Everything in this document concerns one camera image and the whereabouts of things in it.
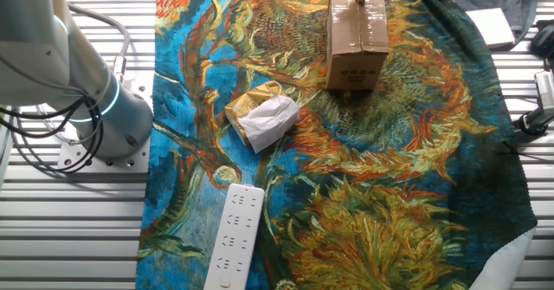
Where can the brown cardboard box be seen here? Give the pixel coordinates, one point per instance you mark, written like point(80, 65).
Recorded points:
point(357, 43)

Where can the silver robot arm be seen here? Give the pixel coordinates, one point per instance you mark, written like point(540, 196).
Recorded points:
point(39, 52)

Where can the small white box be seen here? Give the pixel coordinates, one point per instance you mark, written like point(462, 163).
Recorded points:
point(491, 26)

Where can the gold tissue pack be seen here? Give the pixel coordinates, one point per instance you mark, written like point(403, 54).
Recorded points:
point(268, 121)

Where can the sunflower painting tablecloth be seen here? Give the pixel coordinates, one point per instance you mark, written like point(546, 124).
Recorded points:
point(346, 173)

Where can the black computer mouse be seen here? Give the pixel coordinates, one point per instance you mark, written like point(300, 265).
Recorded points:
point(544, 41)

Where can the white power strip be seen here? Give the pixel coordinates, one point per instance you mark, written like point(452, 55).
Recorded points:
point(236, 238)

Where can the silver depth camera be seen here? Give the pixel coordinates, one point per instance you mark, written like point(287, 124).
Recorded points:
point(546, 88)

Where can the grey camera support arm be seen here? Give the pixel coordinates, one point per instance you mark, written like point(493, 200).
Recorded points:
point(539, 119)

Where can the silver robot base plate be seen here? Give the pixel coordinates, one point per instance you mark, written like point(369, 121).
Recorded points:
point(130, 162)

